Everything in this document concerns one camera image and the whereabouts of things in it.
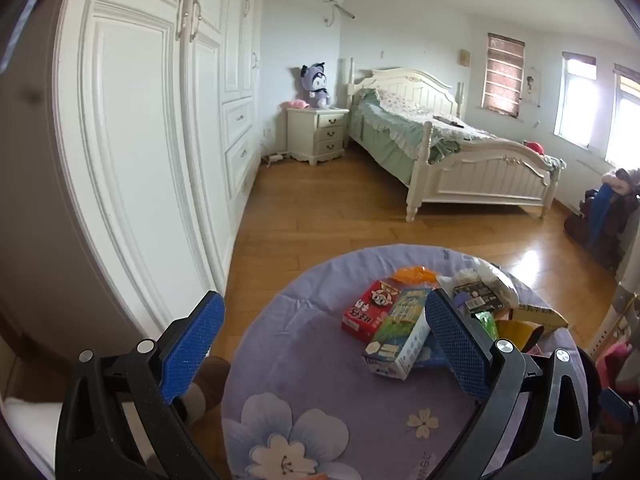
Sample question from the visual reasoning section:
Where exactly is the cream wooden bed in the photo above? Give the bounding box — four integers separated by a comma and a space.
345, 57, 568, 223

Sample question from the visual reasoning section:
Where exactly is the window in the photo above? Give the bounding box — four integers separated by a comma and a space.
602, 63, 640, 166
554, 51, 598, 151

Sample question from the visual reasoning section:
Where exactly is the beige cardboard piece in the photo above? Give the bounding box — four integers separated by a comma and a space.
510, 301, 570, 332

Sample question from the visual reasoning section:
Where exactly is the white container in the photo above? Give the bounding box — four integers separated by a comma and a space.
2, 395, 58, 476

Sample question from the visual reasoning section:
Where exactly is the white plastic bag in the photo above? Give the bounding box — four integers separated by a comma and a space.
452, 257, 521, 306

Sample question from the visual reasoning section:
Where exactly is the blue cloth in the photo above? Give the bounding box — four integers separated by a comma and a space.
586, 182, 618, 251

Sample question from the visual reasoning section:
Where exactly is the yellow snack packet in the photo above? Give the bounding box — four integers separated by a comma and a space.
495, 319, 546, 356

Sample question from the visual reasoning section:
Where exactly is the pile of clothes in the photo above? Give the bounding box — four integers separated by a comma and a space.
600, 167, 640, 196

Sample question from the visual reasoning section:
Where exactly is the white metal frame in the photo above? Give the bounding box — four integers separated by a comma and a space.
585, 250, 640, 361

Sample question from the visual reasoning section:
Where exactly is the white wardrobe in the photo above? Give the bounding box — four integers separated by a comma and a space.
0, 0, 263, 361

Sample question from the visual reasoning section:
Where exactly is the black small box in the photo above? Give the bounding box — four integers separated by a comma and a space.
452, 280, 506, 313

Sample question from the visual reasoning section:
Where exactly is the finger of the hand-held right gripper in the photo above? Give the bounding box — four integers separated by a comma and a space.
598, 387, 640, 428

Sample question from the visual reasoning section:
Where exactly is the orange wrapper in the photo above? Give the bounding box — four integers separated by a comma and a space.
392, 266, 438, 291

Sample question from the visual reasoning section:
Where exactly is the green white biscuit box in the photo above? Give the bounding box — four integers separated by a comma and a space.
362, 287, 436, 380

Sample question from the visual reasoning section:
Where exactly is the pink cloth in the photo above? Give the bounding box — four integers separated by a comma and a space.
595, 340, 640, 391

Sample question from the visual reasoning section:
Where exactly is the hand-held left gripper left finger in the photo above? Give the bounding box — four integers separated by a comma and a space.
55, 290, 226, 480

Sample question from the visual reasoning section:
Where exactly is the green gum pack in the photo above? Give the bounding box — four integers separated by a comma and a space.
475, 311, 501, 341

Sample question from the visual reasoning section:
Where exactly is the green ruffled bedspread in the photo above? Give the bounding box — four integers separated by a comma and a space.
350, 87, 466, 186

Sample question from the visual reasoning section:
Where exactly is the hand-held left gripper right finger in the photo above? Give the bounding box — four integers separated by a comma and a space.
424, 287, 596, 480

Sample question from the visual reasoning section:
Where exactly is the purple plush toy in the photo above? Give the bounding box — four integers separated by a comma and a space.
300, 62, 332, 110

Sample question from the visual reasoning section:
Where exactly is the blue snack packet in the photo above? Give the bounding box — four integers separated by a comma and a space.
415, 335, 451, 368

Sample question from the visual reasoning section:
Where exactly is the wall poster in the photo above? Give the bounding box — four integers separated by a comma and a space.
522, 67, 543, 108

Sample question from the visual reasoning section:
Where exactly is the round table with purple cloth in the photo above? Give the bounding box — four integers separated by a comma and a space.
220, 244, 601, 480

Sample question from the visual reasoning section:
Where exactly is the cream nightstand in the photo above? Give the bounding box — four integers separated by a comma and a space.
286, 107, 351, 166

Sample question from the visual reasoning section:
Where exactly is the brown window blind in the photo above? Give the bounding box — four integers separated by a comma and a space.
481, 32, 527, 117

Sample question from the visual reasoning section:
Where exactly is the red snack box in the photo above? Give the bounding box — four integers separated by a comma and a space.
341, 280, 403, 343

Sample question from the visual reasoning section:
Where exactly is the brown armchair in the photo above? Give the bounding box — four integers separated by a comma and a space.
564, 187, 631, 271

